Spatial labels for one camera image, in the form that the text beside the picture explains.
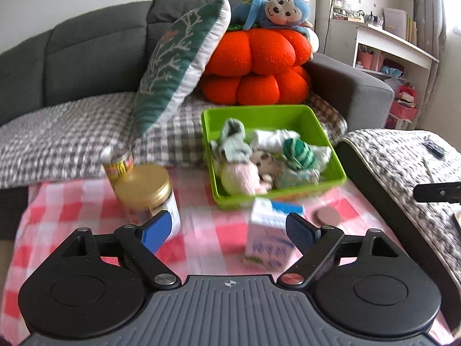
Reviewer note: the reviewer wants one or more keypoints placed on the gold-lidded clear jar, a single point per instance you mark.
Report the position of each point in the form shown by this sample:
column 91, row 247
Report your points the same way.
column 144, row 187

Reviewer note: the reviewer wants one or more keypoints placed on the green white branch-print pillow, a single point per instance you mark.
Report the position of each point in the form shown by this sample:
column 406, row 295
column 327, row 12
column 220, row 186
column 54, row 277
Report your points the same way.
column 173, row 72

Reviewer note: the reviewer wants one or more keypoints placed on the white round plush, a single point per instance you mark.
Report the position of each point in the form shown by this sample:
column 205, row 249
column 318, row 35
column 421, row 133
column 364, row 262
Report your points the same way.
column 314, row 41

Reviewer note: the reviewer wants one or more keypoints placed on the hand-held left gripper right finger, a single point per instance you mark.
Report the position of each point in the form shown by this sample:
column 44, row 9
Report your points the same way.
column 300, row 232

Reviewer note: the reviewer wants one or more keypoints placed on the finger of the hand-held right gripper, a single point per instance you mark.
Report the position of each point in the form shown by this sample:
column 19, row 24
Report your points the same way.
column 437, row 191

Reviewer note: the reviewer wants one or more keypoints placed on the orange pumpkin cushion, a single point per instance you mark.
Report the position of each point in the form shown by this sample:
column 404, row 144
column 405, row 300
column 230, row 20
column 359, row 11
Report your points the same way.
column 252, row 88
column 259, row 50

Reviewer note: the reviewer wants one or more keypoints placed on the small yellow red can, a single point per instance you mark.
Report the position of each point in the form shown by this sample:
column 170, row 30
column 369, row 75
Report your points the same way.
column 119, row 165

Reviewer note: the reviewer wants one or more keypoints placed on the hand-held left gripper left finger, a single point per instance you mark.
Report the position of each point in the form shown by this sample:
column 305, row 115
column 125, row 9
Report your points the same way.
column 156, row 230

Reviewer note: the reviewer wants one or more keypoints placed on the pink pot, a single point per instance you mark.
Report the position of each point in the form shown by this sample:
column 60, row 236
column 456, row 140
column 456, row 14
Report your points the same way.
column 365, row 59

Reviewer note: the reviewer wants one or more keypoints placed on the green striped watermelon plush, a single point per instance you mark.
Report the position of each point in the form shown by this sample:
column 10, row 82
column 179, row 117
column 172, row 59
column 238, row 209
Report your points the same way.
column 299, row 153

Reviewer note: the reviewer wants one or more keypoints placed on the grey checked blanket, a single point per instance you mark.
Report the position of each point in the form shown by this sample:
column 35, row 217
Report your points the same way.
column 54, row 140

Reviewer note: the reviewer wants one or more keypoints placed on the white blue milk carton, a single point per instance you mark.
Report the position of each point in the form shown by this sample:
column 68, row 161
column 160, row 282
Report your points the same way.
column 266, row 238

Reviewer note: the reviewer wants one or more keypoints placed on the grey curtain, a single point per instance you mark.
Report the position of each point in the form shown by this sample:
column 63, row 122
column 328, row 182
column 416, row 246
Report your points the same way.
column 437, row 7

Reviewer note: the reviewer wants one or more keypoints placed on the white cloth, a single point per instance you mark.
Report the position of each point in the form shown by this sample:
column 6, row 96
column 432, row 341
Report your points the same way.
column 322, row 156

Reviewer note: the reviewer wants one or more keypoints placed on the green plastic box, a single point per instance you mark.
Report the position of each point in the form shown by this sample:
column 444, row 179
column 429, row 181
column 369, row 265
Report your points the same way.
column 317, row 122

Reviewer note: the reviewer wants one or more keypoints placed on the grey green sock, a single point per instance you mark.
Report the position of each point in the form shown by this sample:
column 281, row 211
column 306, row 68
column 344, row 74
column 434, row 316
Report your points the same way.
column 232, row 144

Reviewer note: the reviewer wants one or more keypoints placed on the grey pen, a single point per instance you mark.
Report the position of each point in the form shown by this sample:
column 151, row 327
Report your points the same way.
column 428, row 169

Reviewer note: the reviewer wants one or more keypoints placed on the grey sofa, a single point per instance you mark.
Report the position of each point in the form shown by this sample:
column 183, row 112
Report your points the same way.
column 90, row 50

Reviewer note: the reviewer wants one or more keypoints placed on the blue monkey plush toy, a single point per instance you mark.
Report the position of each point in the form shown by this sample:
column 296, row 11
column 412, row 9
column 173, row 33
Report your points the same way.
column 284, row 9

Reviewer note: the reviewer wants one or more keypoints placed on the red box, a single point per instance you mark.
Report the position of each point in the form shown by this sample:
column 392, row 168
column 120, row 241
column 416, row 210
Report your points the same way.
column 405, row 110

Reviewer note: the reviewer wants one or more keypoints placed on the white shelf unit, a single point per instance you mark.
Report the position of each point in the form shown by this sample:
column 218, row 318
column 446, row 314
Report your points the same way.
column 378, row 30

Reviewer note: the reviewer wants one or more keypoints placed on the pink checked cloth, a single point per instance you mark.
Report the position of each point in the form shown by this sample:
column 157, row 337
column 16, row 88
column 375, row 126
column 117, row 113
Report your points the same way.
column 209, row 230

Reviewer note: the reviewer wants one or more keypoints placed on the brown round disc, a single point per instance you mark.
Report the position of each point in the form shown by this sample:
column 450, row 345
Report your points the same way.
column 327, row 216

